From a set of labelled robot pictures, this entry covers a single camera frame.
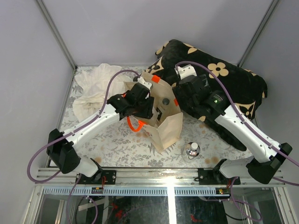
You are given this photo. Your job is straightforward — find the clear square bottle black cap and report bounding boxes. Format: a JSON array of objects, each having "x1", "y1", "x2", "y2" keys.
[{"x1": 156, "y1": 98, "x2": 170, "y2": 124}]

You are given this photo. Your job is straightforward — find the beige canvas bag orange handles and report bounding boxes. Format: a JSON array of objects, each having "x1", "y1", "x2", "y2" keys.
[{"x1": 127, "y1": 71, "x2": 183, "y2": 153}]

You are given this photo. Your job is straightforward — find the round silver bottle white cap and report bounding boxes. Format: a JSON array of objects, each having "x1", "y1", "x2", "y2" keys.
[{"x1": 185, "y1": 142, "x2": 200, "y2": 160}]

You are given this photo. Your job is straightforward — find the white bottle black cap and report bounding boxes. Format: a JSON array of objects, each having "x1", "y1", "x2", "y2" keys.
[{"x1": 149, "y1": 108, "x2": 159, "y2": 127}]

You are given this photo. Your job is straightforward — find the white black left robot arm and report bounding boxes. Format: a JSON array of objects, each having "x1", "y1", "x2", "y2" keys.
[{"x1": 47, "y1": 82, "x2": 154, "y2": 184}]

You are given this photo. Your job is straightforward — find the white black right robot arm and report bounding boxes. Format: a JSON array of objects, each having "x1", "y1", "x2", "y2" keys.
[{"x1": 172, "y1": 74, "x2": 292, "y2": 184}]

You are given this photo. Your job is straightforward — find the white crumpled cloth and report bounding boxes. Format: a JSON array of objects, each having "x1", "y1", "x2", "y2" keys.
[{"x1": 72, "y1": 63, "x2": 122, "y2": 122}]

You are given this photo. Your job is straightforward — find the floral patterned tablecloth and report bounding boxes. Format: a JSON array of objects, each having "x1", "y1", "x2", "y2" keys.
[{"x1": 48, "y1": 65, "x2": 260, "y2": 169}]

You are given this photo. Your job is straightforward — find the black floral plush blanket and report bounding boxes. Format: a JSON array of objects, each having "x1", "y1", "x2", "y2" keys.
[{"x1": 145, "y1": 39, "x2": 267, "y2": 151}]

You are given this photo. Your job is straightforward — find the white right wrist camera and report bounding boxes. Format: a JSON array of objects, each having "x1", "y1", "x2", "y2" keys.
[{"x1": 175, "y1": 64, "x2": 197, "y2": 80}]

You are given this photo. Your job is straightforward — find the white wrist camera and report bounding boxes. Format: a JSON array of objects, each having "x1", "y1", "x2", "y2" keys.
[
  {"x1": 137, "y1": 77, "x2": 152, "y2": 90},
  {"x1": 175, "y1": 64, "x2": 197, "y2": 80}
]

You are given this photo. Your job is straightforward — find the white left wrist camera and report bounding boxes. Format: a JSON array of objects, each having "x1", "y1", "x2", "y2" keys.
[{"x1": 137, "y1": 77, "x2": 152, "y2": 90}]

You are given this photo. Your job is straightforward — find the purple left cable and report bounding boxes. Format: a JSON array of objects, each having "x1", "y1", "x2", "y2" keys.
[{"x1": 27, "y1": 69, "x2": 141, "y2": 224}]

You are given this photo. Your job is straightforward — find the purple cable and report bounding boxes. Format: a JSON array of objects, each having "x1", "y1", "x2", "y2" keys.
[
  {"x1": 175, "y1": 61, "x2": 299, "y2": 221},
  {"x1": 27, "y1": 69, "x2": 141, "y2": 224}
]

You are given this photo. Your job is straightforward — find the aluminium frame rail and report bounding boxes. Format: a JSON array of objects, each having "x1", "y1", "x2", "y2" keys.
[{"x1": 35, "y1": 166, "x2": 287, "y2": 196}]

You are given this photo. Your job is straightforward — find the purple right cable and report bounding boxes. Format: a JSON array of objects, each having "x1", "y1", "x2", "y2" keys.
[{"x1": 175, "y1": 61, "x2": 299, "y2": 221}]

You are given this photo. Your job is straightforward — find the right aluminium corner post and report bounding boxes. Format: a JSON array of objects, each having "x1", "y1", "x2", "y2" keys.
[{"x1": 237, "y1": 0, "x2": 281, "y2": 67}]

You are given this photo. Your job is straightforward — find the aluminium corner post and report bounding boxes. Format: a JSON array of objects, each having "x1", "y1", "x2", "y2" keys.
[
  {"x1": 237, "y1": 0, "x2": 281, "y2": 67},
  {"x1": 35, "y1": 0, "x2": 78, "y2": 70}
]

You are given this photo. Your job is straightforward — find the left aluminium corner post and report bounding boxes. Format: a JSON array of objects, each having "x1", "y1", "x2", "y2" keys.
[{"x1": 35, "y1": 0, "x2": 78, "y2": 70}]

